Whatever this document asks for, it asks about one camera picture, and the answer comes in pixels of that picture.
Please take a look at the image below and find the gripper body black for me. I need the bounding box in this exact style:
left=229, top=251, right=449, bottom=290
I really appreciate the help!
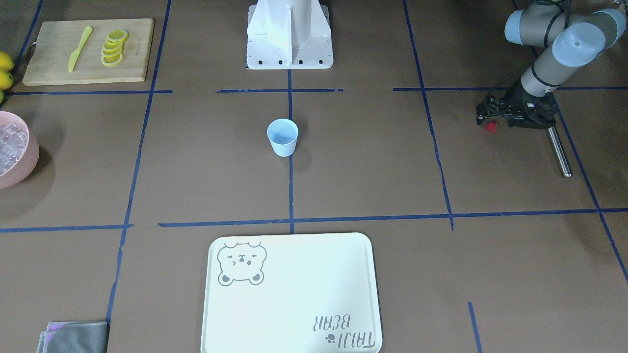
left=475, top=81, right=556, bottom=129

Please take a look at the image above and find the red strawberry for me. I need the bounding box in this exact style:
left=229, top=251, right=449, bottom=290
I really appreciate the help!
left=484, top=122, right=498, bottom=133

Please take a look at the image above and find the steel muddler with black tip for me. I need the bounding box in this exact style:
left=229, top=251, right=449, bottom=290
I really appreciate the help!
left=547, top=127, right=572, bottom=178

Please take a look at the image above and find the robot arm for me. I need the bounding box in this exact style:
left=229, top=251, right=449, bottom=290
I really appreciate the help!
left=476, top=0, right=627, bottom=129

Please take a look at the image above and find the light blue plastic cup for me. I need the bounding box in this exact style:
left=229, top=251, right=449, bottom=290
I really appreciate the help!
left=266, top=118, right=300, bottom=158

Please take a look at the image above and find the pile of ice cubes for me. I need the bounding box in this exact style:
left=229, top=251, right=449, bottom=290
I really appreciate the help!
left=0, top=123, right=29, bottom=175

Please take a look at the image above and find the cream bear tray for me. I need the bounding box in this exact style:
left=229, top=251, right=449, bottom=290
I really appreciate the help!
left=200, top=232, right=383, bottom=353

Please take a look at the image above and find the lemon slice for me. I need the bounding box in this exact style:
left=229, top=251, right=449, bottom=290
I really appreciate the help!
left=101, top=29, right=129, bottom=67

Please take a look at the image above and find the yellow knife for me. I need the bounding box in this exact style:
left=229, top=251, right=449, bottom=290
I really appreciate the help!
left=67, top=26, right=93, bottom=72

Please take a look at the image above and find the wooden cutting board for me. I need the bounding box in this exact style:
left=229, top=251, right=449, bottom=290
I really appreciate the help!
left=22, top=18, right=155, bottom=86

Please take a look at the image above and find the pink bowl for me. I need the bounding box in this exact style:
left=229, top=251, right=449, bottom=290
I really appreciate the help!
left=0, top=111, right=40, bottom=189

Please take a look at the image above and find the grey folded cloth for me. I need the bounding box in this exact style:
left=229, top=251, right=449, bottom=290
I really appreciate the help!
left=36, top=320, right=108, bottom=353

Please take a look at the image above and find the whole lemon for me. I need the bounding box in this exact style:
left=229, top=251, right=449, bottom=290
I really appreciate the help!
left=0, top=51, right=14, bottom=72
left=0, top=70, right=14, bottom=92

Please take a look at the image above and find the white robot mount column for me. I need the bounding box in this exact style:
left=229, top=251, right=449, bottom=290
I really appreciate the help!
left=245, top=0, right=334, bottom=70

